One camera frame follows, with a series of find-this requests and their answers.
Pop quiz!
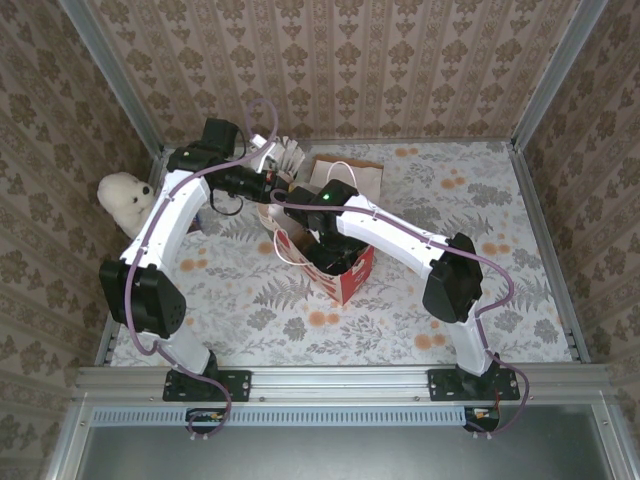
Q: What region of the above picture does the red white paper gift bag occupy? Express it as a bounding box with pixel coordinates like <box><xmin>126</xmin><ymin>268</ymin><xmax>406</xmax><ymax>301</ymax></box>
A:
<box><xmin>257</xmin><ymin>160</ymin><xmax>376</xmax><ymax>307</ymax></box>

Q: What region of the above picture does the white napkin stack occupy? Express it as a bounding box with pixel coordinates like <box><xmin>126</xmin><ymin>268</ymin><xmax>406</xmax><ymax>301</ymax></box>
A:
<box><xmin>313</xmin><ymin>159</ymin><xmax>384</xmax><ymax>196</ymax></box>

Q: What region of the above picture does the brown cardboard tray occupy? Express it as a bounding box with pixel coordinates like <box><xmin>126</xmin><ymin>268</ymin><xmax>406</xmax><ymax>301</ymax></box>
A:
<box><xmin>309</xmin><ymin>154</ymin><xmax>385</xmax><ymax>199</ymax></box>

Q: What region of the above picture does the white plush dog toy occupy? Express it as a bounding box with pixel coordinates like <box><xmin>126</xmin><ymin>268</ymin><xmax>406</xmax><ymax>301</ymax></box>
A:
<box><xmin>96</xmin><ymin>171</ymin><xmax>157</xmax><ymax>240</ymax></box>

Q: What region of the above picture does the grey metal panel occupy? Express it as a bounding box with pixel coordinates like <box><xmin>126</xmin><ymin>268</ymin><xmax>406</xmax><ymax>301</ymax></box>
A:
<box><xmin>74</xmin><ymin>424</ymin><xmax>619</xmax><ymax>480</ymax></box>

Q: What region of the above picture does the thin black cable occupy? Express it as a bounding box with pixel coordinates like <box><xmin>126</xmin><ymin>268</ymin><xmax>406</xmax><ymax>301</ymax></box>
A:
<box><xmin>208</xmin><ymin>188</ymin><xmax>246</xmax><ymax>217</ymax></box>

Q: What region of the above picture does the aluminium frame post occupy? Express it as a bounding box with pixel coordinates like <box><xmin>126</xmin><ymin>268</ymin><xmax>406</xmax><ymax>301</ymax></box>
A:
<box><xmin>58</xmin><ymin>0</ymin><xmax>166</xmax><ymax>157</ymax></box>
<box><xmin>509</xmin><ymin>0</ymin><xmax>609</xmax><ymax>151</ymax></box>

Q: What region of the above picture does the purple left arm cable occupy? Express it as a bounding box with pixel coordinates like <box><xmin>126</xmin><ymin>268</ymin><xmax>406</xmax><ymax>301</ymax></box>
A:
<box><xmin>124</xmin><ymin>98</ymin><xmax>291</xmax><ymax>441</ymax></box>

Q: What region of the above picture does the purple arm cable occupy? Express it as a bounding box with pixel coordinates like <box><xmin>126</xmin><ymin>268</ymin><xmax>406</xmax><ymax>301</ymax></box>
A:
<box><xmin>269</xmin><ymin>188</ymin><xmax>530</xmax><ymax>441</ymax></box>
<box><xmin>124</xmin><ymin>98</ymin><xmax>291</xmax><ymax>441</ymax></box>

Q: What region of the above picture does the aluminium front rail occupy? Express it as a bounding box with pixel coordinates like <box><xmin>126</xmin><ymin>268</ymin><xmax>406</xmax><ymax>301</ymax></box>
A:
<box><xmin>74</xmin><ymin>363</ymin><xmax>615</xmax><ymax>405</ymax></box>

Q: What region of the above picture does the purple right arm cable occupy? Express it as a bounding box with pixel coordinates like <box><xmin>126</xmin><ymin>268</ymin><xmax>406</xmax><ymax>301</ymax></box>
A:
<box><xmin>269</xmin><ymin>188</ymin><xmax>530</xmax><ymax>441</ymax></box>

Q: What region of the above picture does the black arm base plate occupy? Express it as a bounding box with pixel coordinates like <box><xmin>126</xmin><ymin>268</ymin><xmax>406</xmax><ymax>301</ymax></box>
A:
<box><xmin>163</xmin><ymin>368</ymin><xmax>252</xmax><ymax>403</ymax></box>
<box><xmin>428</xmin><ymin>368</ymin><xmax>521</xmax><ymax>403</ymax></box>

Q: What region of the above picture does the white slotted cable duct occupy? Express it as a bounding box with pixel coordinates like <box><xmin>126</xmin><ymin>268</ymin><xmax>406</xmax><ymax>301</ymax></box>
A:
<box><xmin>92</xmin><ymin>405</ymin><xmax>471</xmax><ymax>428</ymax></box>

